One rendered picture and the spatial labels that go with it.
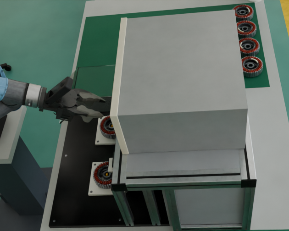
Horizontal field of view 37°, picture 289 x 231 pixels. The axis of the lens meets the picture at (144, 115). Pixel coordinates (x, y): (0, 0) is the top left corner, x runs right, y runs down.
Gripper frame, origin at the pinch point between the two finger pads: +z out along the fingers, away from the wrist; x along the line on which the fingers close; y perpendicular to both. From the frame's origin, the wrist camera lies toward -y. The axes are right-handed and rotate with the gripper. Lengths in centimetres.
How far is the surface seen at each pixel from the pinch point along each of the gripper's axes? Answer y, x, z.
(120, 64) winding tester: -15.6, -6.0, 2.1
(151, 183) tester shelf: -0.4, 25.5, 18.4
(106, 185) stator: 37.0, 8.6, 11.2
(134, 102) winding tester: -17.6, 10.0, 7.1
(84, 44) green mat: 51, -81, -6
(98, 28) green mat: 49, -93, -1
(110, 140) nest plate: 39.6, -14.3, 11.1
